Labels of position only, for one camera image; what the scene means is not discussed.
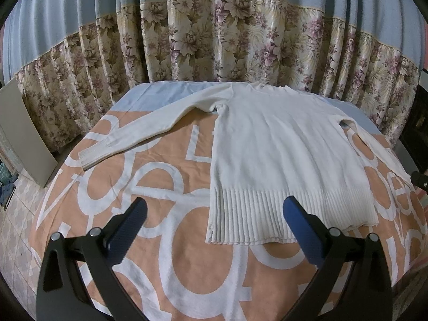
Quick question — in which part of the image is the orange blue letter bedsheet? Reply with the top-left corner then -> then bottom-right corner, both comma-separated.
29,80 -> 428,321

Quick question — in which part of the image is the grey flat board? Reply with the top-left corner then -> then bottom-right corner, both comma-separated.
1,79 -> 57,187

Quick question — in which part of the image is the floral blue curtain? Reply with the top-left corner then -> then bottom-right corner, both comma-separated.
1,0 -> 427,151

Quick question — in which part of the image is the white knit sweater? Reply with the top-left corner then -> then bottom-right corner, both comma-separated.
78,83 -> 411,244

